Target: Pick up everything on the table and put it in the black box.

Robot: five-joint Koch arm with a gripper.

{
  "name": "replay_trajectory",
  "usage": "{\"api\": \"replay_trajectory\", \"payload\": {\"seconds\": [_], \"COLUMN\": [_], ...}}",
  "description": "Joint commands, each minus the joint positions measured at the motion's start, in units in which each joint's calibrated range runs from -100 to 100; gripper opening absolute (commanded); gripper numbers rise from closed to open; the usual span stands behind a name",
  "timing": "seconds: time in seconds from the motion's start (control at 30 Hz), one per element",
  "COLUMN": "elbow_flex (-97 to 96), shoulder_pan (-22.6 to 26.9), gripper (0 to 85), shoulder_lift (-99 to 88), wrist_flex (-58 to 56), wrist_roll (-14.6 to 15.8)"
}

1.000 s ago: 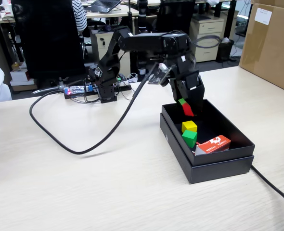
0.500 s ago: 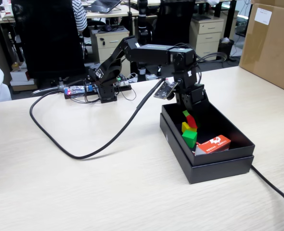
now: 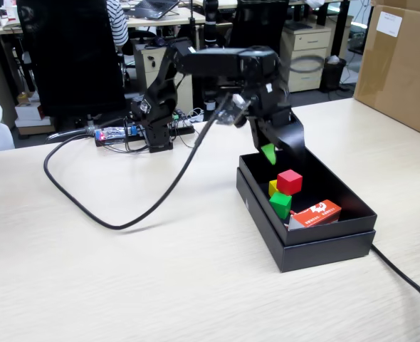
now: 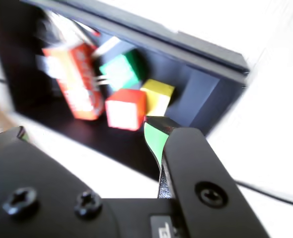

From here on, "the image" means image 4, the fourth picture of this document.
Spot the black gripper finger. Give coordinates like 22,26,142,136
0,125,112,238
144,116,272,238

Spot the yellow wooden cube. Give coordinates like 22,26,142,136
140,79,176,117

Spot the red wooden cube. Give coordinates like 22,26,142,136
104,88,147,131

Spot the green wooden cube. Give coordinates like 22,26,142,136
98,49,146,92

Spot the black cardboard box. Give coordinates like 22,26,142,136
0,0,246,183

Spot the red and white carton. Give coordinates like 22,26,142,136
36,42,105,121

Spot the thick black power cable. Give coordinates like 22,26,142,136
235,178,293,208

